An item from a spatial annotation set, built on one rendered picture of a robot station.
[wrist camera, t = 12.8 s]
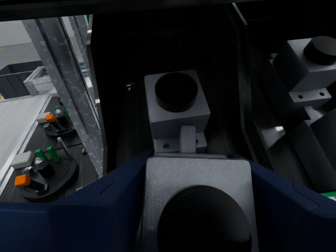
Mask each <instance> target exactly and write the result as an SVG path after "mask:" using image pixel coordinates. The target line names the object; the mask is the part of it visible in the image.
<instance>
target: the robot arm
mask: <svg viewBox="0 0 336 252"><path fill-rule="evenodd" d="M151 156H153V151H152V150H145V151H143V152H142V153H140V154H138V155H137V156H135V157H134V158H132V159H130V160H129V161H127V162H126V163H124V164H122V165H121V166H119V167H117V168H116V169H114V170H113V171H111V172H110V173H108V174H106V175H105V176H103V177H101V178H100V179H98V180H96V181H94V182H92V183H90V184H89V185H87V186H85V187H83V188H81V189H79V190H77V191H75V192H73V193H71V194H69V195H67V196H65V197H63V198H61V199H59V200H56V201H53V202H49V203H30V202H7V201H0V252H132V250H133V247H134V243H135V240H136V236H137V232H138V229H139V225H140V222H141V218H142V209H143V195H144V181H145V168H146V161H147V159H148V157H151ZM229 158H230V159H244V160H246V161H248V162H249V164H250V169H251V179H252V188H253V198H254V207H255V217H256V227H257V236H258V246H259V252H336V201H335V200H333V199H331V198H328V197H326V196H324V195H322V194H320V193H317V192H315V191H313V190H311V189H309V188H306V187H304V186H302V185H300V184H298V183H296V182H294V181H292V180H290V179H288V178H286V177H284V176H282V175H280V174H278V173H276V172H274V171H271V170H269V169H267V168H265V167H263V166H261V165H259V164H257V163H255V162H253V161H251V160H249V159H247V158H245V157H243V156H241V155H239V154H233V153H232V154H230V155H229Z"/></svg>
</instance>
